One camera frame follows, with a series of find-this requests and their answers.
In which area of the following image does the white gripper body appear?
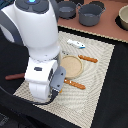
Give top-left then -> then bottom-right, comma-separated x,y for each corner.
25,58 -> 66,104

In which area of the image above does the white and blue toy fish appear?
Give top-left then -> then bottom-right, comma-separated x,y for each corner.
67,39 -> 85,49

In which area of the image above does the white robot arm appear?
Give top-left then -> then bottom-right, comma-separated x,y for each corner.
0,0 -> 66,105

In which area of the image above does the brown toy sausage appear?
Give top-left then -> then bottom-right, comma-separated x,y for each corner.
5,73 -> 25,80

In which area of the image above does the round beige plate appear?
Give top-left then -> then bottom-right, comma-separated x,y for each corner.
61,55 -> 83,79

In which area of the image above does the white woven placemat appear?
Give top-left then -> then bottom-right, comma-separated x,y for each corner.
12,30 -> 116,128

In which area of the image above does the small grey saucepan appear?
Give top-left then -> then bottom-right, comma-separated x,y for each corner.
58,1 -> 76,19

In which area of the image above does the large grey pot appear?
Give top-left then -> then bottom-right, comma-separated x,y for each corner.
77,4 -> 105,27

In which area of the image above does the brown wooden board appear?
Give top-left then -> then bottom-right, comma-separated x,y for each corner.
58,0 -> 128,43

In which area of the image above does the beige bowl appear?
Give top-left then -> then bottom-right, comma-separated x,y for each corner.
119,5 -> 128,30

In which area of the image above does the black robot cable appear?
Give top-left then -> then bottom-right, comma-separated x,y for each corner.
0,84 -> 59,107

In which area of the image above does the fork with wooden handle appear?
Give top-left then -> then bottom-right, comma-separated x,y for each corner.
59,79 -> 86,93

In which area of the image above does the knife with wooden handle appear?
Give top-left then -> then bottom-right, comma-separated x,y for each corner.
60,50 -> 99,64

